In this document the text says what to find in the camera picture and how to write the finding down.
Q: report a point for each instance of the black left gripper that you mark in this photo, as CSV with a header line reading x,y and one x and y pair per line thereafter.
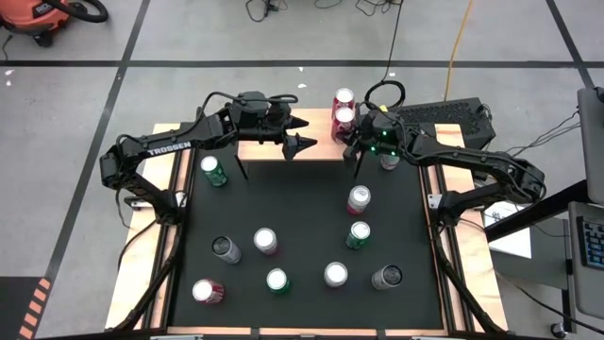
x,y
259,123

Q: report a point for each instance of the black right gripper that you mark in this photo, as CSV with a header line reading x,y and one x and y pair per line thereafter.
x,y
382,141

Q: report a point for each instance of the red cola can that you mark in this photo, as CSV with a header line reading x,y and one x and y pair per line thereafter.
x,y
343,124
343,96
207,291

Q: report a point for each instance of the white Celsius can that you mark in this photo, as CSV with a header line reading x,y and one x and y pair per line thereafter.
x,y
226,250
389,163
387,277

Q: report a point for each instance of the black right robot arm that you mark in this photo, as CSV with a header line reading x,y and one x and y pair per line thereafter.
x,y
472,160

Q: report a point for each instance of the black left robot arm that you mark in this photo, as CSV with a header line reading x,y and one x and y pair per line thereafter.
x,y
170,146

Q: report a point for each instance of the wooden shelf with black legs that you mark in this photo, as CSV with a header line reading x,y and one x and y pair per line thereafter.
x,y
323,151

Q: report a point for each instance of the silver and pink seltzer can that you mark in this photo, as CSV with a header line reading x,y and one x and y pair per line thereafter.
x,y
359,200
265,241
335,275

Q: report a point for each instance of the green Sprite can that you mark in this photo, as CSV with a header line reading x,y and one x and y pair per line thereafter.
x,y
214,172
357,236
277,281

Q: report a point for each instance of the black table mat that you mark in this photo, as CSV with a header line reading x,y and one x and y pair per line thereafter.
x,y
307,307

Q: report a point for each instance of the white paper sheet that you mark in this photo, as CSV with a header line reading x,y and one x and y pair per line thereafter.
x,y
516,243

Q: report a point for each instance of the black diagonal beam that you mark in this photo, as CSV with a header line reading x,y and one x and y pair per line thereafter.
x,y
566,198

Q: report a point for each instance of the grey monitor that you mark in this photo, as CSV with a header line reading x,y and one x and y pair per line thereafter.
x,y
592,141

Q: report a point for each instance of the dark keyboard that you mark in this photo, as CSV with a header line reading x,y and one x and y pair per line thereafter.
x,y
592,243

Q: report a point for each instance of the grey equipment cart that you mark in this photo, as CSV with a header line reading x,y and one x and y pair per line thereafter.
x,y
585,293

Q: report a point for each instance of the black caster wheel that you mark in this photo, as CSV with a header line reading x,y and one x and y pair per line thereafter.
x,y
558,329

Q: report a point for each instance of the orange shop vacuum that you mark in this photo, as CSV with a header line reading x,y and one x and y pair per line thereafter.
x,y
33,14

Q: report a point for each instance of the black orange-striped floor mat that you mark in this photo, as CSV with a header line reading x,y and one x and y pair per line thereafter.
x,y
14,307

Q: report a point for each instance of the black aluminium table frame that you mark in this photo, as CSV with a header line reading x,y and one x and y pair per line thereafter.
x,y
427,128

